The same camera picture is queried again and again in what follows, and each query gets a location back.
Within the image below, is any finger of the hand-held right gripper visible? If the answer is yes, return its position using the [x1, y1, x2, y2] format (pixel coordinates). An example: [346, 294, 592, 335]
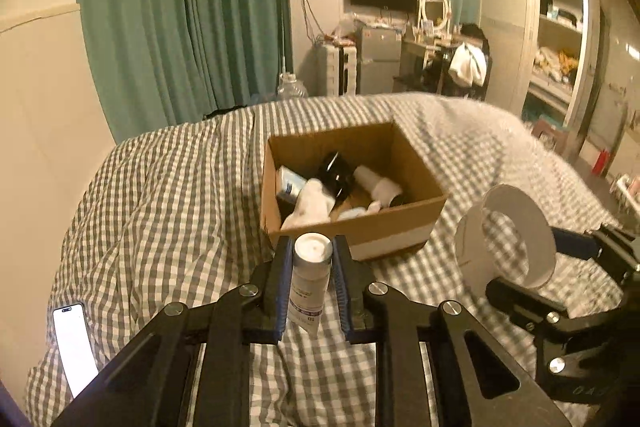
[550, 222, 640, 289]
[485, 277, 587, 349]

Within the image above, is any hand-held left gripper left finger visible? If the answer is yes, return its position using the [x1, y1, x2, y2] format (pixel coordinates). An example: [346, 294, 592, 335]
[50, 234, 296, 427]

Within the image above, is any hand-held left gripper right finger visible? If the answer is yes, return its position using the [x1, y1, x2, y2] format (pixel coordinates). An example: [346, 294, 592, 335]
[332, 234, 573, 427]

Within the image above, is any white cream tube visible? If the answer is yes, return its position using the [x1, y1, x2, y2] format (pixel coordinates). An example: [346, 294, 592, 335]
[286, 233, 333, 337]

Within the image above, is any white tape ring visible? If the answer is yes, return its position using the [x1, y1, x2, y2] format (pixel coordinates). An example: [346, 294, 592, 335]
[454, 184, 557, 293]

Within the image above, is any white cloth piece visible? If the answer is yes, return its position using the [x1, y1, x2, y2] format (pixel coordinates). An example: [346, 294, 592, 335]
[336, 202, 383, 222]

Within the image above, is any cardboard box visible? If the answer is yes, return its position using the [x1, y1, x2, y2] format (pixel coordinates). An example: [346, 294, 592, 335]
[260, 122, 447, 263]

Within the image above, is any white blue packet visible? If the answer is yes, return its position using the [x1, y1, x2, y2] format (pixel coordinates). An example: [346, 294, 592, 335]
[276, 166, 307, 205]

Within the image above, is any white bottle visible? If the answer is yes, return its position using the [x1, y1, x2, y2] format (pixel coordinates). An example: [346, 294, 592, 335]
[352, 165, 403, 208]

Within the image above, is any black round object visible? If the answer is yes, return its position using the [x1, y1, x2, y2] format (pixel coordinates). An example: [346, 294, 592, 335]
[319, 152, 355, 198]

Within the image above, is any red container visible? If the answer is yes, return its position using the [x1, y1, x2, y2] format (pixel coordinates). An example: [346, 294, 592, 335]
[592, 148, 613, 175]

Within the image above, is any green checked blanket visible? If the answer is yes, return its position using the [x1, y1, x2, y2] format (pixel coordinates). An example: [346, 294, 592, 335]
[25, 92, 640, 427]

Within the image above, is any pile of clothes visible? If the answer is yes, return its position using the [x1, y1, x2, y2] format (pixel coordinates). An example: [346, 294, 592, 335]
[534, 47, 581, 82]

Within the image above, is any clear water jug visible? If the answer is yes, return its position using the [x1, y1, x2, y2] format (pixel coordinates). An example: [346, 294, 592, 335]
[277, 72, 308, 102]

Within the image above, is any white towel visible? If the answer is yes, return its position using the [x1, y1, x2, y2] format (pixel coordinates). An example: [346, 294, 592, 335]
[448, 43, 488, 86]

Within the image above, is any black chair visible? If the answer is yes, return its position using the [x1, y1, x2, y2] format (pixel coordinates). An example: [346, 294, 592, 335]
[392, 52, 493, 102]

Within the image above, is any smartphone with lit screen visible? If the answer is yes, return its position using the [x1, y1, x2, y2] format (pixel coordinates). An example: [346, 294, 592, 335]
[52, 302, 101, 400]

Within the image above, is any white wardrobe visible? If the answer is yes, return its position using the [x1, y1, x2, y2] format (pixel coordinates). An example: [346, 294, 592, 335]
[480, 0, 601, 132]

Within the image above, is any small grey fridge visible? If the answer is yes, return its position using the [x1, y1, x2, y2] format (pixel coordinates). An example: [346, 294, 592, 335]
[356, 27, 403, 95]

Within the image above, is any black bag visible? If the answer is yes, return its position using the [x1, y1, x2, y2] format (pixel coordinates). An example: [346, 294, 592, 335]
[460, 23, 491, 58]

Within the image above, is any dressing table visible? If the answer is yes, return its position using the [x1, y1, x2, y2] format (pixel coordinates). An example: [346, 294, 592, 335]
[400, 36, 456, 78]

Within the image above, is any oval white vanity mirror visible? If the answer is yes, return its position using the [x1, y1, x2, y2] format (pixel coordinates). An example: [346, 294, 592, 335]
[417, 0, 453, 32]

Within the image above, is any wide green curtain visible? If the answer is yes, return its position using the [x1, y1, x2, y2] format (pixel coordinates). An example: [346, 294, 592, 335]
[75, 0, 293, 142]

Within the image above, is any hanging wall cable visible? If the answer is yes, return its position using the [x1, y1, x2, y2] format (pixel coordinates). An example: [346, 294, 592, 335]
[300, 0, 326, 45]

